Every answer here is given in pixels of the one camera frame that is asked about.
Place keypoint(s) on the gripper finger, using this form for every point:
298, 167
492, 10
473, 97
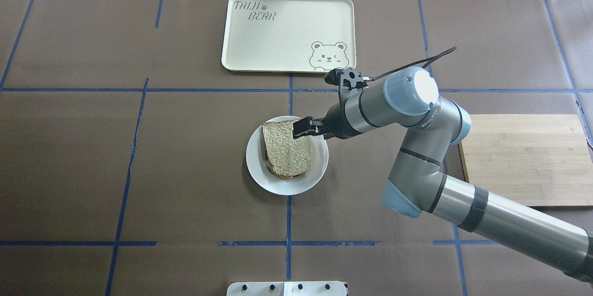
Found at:
308, 127

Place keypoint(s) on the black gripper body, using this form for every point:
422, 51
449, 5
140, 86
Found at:
337, 125

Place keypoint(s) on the white round plate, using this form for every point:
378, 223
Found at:
255, 163

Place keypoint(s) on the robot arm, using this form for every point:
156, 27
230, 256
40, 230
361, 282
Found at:
410, 97

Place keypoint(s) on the cream bear tray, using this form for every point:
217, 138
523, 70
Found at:
298, 36

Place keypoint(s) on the wooden cutting board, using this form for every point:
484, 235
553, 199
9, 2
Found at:
538, 160

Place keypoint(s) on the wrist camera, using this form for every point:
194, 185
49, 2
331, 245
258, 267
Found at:
347, 78

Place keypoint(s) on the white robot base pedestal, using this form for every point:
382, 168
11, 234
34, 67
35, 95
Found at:
288, 288

